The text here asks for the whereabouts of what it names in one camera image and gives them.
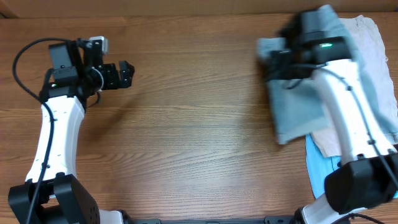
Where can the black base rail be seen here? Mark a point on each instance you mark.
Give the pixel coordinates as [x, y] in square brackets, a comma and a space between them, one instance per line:
[211, 221]

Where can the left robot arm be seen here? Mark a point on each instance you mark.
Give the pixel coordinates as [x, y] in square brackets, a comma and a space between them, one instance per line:
[51, 192]

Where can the light blue shirt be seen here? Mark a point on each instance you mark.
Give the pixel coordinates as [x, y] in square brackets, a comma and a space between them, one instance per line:
[318, 166]

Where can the light blue denim shorts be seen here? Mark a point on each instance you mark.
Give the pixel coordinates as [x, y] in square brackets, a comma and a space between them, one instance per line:
[299, 111]

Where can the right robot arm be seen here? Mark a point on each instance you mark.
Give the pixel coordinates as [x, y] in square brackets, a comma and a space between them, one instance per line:
[315, 76]

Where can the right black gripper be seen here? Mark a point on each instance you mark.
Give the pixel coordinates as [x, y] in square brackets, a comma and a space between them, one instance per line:
[278, 64]

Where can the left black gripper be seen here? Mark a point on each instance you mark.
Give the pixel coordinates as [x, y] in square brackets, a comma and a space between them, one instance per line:
[117, 77]

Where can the beige shorts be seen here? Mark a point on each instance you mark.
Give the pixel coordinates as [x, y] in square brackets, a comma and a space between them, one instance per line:
[367, 38]

